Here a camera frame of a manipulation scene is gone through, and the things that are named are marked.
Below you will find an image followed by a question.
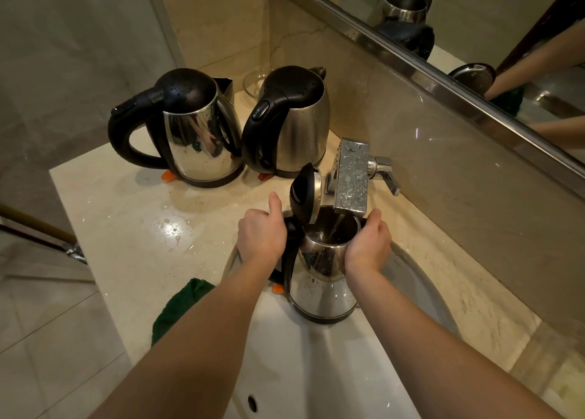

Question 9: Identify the person's right forearm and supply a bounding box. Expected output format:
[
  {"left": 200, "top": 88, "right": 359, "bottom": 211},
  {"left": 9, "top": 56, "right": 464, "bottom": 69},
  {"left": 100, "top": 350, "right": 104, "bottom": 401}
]
[{"left": 346, "top": 267, "right": 565, "bottom": 419}]

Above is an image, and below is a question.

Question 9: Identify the person's left hand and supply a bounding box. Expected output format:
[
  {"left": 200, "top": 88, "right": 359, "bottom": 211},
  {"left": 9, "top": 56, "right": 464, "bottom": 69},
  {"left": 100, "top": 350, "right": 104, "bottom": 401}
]
[{"left": 237, "top": 192, "right": 288, "bottom": 269}]

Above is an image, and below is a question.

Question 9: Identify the shiny steel kettle black lid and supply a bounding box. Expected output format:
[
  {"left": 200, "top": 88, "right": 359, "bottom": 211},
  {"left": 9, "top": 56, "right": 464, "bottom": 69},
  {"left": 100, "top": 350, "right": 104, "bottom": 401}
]
[{"left": 108, "top": 68, "right": 245, "bottom": 188}]

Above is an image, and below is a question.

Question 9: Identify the metal door handle bar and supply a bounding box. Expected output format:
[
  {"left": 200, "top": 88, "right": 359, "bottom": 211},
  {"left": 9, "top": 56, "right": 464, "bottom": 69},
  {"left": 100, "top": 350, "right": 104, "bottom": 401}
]
[{"left": 0, "top": 203, "right": 87, "bottom": 265}]

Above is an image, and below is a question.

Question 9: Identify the matte steel kettle black lid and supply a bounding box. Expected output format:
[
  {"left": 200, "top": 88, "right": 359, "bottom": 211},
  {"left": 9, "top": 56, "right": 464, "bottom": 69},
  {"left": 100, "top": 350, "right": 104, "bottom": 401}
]
[{"left": 241, "top": 65, "right": 331, "bottom": 179}]

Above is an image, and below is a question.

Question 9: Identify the green cloth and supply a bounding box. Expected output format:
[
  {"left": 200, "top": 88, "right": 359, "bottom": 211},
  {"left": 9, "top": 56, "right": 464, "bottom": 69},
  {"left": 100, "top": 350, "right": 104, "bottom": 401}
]
[{"left": 151, "top": 277, "right": 216, "bottom": 347}]

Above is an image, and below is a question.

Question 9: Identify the person's right hand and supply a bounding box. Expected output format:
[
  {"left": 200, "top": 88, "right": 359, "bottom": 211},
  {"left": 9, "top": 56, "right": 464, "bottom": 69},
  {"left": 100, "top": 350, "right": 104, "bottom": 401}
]
[{"left": 344, "top": 209, "right": 393, "bottom": 280}]

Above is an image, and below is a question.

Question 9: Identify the chrome wall faucet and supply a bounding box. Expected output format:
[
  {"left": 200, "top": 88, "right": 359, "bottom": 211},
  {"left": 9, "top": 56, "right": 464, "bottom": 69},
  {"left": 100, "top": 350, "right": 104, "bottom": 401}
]
[{"left": 324, "top": 137, "right": 401, "bottom": 217}]

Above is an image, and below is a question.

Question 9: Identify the white sink basin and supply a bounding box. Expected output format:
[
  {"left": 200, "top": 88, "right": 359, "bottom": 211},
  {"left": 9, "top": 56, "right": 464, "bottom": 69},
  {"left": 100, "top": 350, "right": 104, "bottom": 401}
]
[{"left": 221, "top": 238, "right": 461, "bottom": 419}]

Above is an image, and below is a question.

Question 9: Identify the person's left forearm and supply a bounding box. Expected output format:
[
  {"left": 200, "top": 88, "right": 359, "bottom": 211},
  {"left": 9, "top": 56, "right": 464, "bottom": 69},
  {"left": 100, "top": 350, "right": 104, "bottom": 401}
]
[{"left": 89, "top": 255, "right": 280, "bottom": 419}]

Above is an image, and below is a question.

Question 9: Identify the clear glass bowl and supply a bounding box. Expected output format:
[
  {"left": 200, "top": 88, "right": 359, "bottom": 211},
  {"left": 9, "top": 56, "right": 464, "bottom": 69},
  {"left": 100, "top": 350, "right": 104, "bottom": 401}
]
[{"left": 243, "top": 69, "right": 275, "bottom": 99}]

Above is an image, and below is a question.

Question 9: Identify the glass shower partition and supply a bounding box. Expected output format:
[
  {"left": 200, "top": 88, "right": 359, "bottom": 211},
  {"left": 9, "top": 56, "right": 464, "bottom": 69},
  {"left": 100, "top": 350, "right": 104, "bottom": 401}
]
[{"left": 0, "top": 0, "right": 186, "bottom": 232}]

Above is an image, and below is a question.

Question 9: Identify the wall mirror with steel frame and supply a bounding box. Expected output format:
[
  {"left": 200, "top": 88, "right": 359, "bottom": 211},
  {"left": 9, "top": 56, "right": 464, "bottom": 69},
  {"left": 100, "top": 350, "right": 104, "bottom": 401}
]
[{"left": 268, "top": 0, "right": 585, "bottom": 200}]

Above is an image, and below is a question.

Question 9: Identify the steel kettle with lid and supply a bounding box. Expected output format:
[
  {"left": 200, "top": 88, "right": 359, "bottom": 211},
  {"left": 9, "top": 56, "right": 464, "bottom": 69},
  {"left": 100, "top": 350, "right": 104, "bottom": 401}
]
[{"left": 268, "top": 162, "right": 369, "bottom": 326}]

